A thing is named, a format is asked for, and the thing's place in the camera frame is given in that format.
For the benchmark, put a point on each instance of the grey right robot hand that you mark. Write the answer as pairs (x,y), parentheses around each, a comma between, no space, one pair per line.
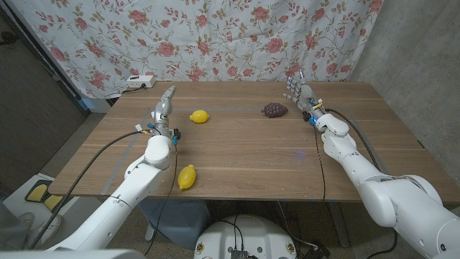
(305,99)

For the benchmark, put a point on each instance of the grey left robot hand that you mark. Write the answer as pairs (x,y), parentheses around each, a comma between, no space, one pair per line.
(163,111)

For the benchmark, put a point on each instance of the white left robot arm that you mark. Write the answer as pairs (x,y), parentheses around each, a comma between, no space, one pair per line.
(129,190)

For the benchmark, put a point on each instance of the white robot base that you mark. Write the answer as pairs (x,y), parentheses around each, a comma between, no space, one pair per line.
(248,237)

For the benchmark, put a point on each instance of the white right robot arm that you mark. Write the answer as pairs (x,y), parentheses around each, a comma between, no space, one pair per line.
(395,201)

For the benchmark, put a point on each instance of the purple toy grape cluster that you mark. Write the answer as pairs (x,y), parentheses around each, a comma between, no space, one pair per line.
(274,110)

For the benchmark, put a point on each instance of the yellow toy lemon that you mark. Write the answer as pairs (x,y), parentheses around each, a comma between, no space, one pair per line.
(199,116)
(187,177)

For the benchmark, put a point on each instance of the white power strip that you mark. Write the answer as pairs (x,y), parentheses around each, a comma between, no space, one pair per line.
(141,81)

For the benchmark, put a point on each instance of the floral print backdrop curtain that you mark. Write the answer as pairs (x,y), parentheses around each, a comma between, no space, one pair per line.
(201,39)

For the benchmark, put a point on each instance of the grey table leg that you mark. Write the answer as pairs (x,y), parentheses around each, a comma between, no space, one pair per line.
(339,223)

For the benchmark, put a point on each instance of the yellow and black floor mat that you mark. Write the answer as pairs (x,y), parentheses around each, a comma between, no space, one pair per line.
(37,192)

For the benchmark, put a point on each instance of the black power adapter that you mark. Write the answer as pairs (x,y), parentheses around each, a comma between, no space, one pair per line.
(316,252)

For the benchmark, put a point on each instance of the white robot chest edge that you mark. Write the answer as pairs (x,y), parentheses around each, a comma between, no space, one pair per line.
(72,254)

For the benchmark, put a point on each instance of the person in grey trousers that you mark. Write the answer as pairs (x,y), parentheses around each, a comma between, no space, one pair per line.
(10,230)

